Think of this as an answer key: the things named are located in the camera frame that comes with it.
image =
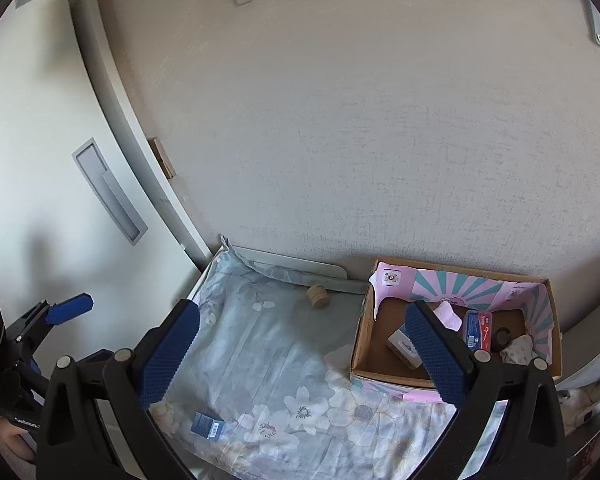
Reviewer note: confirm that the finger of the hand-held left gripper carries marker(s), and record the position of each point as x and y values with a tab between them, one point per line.
70	308

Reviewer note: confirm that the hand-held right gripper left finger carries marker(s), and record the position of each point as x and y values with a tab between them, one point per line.
170	355

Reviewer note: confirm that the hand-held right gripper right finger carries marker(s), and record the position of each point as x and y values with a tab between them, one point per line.
437	355

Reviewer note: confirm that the white and blue carton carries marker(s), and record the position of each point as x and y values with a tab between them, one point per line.
400	345

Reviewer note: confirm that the brown cardboard box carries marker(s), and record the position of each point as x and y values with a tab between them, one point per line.
362	340

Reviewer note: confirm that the person's left hand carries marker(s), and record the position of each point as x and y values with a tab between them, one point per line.
12	442

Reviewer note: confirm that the pink cloth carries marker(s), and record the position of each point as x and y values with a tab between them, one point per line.
447	315

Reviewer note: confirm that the blue and red floss case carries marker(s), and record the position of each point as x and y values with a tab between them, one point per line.
477	330

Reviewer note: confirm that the black round item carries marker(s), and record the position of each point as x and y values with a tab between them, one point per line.
503	338

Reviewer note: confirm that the pink striped paper liner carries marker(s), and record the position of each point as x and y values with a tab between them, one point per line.
445	285

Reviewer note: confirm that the small dark blue box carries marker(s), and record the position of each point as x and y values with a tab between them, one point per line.
207	425

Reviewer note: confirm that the white patterned cloth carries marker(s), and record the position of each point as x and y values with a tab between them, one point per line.
520	350

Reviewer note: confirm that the floral bed sheet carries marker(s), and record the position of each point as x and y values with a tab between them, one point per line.
260	350

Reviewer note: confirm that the small wooden roll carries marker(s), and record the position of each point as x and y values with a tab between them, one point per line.
318	296

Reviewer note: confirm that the grey headboard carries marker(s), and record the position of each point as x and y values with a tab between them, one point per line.
300	266

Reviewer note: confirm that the grey furniture panel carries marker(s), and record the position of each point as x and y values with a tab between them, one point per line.
595	360

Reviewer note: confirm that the white and red item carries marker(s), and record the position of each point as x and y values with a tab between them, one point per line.
592	412

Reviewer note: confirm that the white door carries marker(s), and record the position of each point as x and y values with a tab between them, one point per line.
40	110

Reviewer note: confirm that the grey door frame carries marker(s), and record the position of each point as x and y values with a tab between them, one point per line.
125	110

